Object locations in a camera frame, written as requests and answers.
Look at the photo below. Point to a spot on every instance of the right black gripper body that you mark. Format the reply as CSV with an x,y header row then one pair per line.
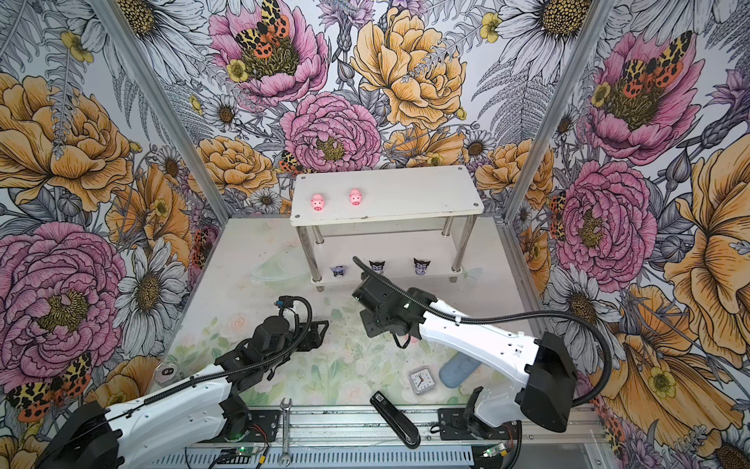
x,y
375,323

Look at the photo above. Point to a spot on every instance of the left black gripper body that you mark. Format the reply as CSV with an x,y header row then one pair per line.
x,y
306,346

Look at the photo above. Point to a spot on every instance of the black white kuromi toy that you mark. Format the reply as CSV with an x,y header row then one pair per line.
x,y
377,266

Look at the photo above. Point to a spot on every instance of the pink toy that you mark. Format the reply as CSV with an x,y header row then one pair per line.
x,y
318,202
356,197

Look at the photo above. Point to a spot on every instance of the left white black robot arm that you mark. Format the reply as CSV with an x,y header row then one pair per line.
x,y
205,406

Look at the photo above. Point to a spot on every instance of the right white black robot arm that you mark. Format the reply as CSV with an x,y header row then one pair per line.
x,y
539,373

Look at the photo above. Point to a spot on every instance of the white two-tier shelf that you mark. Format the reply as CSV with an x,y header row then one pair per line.
x,y
425,213

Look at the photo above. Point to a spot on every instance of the small square white clock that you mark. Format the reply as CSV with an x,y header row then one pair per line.
x,y
422,381

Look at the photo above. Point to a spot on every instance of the silver drink can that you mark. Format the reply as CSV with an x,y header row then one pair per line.
x,y
165,373

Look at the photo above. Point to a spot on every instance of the green circuit board left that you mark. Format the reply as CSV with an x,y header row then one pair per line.
x,y
242,453

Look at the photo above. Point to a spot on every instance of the green circuit board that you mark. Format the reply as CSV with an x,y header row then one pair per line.
x,y
498,450
242,453

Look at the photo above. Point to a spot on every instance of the silver wrench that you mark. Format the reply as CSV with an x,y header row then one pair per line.
x,y
285,409

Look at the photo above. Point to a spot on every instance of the black stapler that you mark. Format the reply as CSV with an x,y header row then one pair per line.
x,y
401,425

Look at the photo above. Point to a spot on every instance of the green circuit board right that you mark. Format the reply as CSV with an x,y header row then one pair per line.
x,y
498,450

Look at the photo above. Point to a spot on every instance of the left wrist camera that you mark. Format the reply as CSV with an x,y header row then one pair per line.
x,y
286,306

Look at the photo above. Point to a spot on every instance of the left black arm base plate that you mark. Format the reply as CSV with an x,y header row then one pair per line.
x,y
261,425

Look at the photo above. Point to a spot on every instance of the aluminium front rail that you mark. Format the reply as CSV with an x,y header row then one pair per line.
x,y
358,437

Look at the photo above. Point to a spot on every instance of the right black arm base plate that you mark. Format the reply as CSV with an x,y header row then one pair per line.
x,y
452,425

